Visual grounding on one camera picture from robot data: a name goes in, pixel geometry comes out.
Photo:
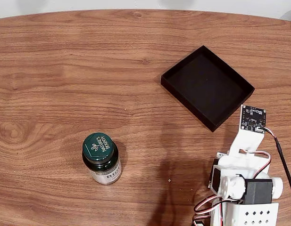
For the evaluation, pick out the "green-capped pill bottle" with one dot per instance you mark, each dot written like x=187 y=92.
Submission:
x=98 y=148

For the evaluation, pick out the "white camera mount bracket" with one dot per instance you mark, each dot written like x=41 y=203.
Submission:
x=245 y=141

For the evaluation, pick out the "shallow black box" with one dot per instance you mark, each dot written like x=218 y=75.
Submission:
x=206 y=87

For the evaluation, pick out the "black camera circuit board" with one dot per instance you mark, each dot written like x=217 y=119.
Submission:
x=253 y=117

